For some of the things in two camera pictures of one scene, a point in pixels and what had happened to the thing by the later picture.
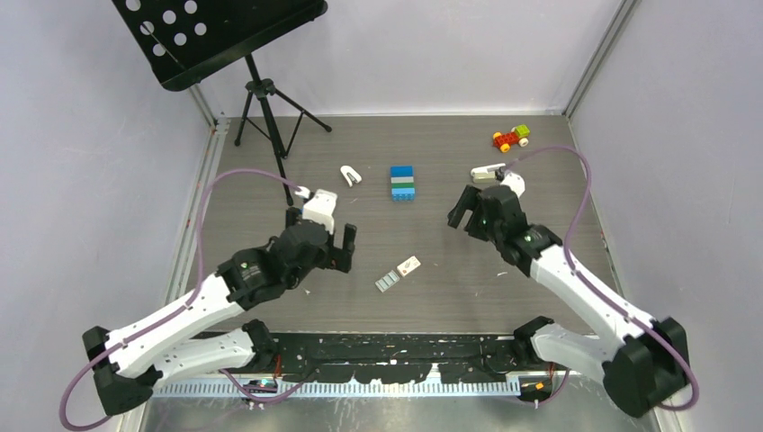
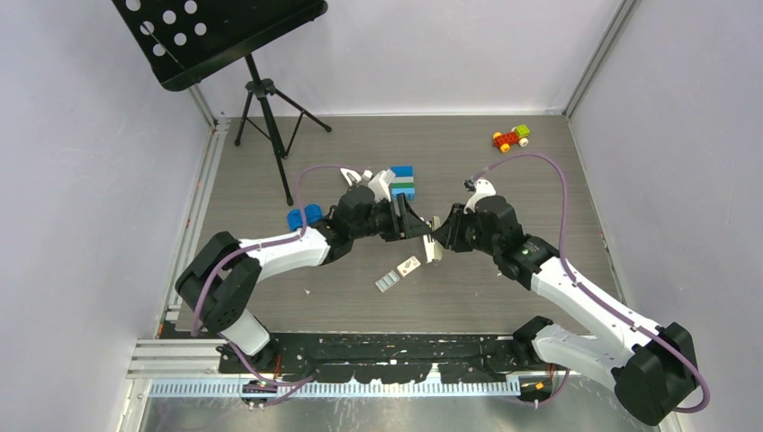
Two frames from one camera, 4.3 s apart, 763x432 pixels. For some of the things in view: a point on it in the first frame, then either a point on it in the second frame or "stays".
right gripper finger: x=467 y=202 → x=449 y=233
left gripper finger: x=343 y=256 → x=415 y=228
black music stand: x=185 y=41 stays
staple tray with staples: x=387 y=281 stays
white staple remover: x=351 y=175 stays
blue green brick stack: x=402 y=183 stays
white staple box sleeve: x=408 y=265 stays
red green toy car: x=518 y=134 stays
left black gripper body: x=324 y=258 → x=382 y=220
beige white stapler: x=485 y=174 → x=433 y=250
